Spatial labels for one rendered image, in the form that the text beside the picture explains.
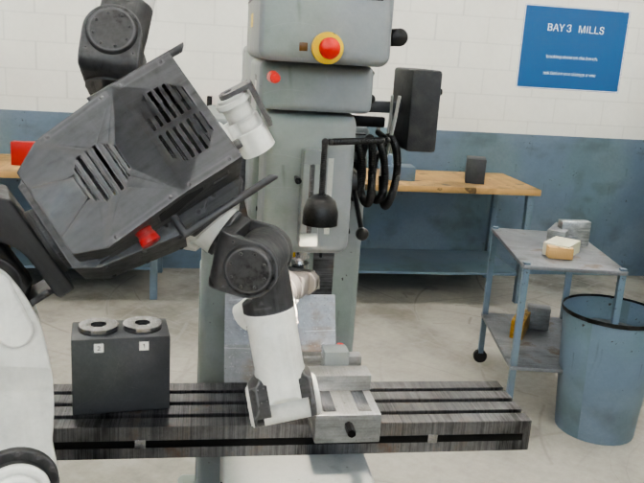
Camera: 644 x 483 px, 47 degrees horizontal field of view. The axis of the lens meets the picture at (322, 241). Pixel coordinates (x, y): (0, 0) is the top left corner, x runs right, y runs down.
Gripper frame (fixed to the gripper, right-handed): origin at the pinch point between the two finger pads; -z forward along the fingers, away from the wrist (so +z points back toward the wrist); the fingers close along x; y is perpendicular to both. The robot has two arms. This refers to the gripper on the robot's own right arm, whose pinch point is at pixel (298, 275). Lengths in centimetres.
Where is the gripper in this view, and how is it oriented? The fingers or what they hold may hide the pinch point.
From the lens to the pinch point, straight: 178.0
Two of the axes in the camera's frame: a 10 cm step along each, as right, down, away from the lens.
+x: -9.6, -1.3, 2.6
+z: -2.8, 2.1, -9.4
